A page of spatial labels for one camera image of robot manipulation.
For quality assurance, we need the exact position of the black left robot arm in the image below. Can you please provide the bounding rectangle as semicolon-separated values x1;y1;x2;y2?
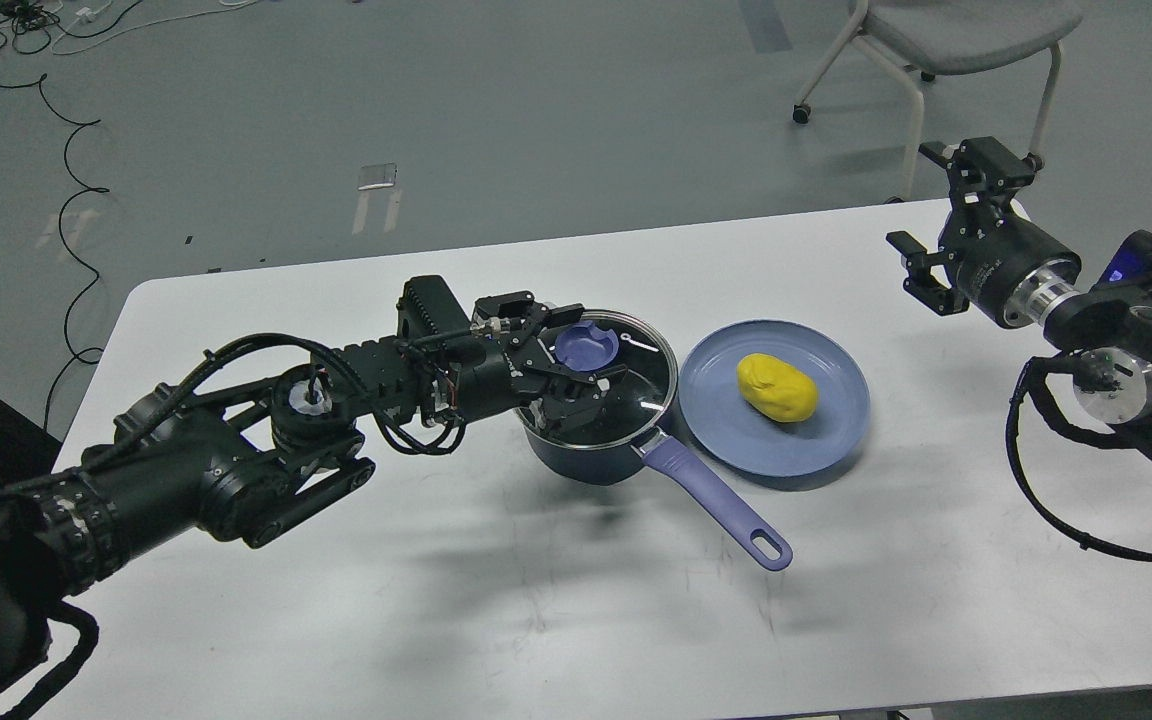
0;275;628;719

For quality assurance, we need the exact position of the floor outlet plate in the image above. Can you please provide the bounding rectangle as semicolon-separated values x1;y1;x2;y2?
356;161;397;192

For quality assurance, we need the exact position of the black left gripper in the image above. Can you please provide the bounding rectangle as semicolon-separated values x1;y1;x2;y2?
435;291;628;433

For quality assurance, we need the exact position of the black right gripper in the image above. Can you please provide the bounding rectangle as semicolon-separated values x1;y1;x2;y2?
884;137;1082;329

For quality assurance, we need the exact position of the glass pot lid purple knob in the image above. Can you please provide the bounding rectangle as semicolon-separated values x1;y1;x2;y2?
516;308;680;452

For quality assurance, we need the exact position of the yellow potato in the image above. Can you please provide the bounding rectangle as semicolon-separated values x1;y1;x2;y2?
736;354;819;424

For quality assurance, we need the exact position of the blue plate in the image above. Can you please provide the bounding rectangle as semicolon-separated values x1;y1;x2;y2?
679;319;870;478

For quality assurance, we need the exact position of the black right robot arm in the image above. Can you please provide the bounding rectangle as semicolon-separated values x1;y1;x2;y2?
886;137;1152;562

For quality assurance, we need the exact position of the dark pot purple handle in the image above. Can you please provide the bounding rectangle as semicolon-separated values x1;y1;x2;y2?
516;400;795;573

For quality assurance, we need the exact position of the grey office chair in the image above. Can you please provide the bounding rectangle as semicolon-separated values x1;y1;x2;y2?
791;1;1083;200

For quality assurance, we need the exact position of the black floor cable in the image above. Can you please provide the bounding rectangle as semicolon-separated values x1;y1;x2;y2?
0;0;112;431

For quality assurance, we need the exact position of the white floor cable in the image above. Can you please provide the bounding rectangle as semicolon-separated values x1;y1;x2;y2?
51;0;262;56

